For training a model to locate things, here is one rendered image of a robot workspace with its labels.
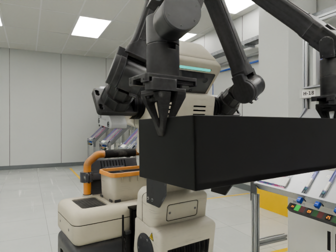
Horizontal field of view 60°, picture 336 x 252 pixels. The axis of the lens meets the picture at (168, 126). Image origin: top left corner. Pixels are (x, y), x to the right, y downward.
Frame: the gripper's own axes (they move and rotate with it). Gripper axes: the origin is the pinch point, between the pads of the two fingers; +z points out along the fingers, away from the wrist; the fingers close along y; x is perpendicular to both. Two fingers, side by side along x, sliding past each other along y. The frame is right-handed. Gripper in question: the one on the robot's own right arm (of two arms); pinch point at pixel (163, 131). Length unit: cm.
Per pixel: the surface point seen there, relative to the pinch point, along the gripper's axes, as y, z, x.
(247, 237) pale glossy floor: 198, 107, 153
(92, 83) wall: 251, -128, 742
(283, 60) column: 289, -84, 173
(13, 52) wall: 59, -194, 769
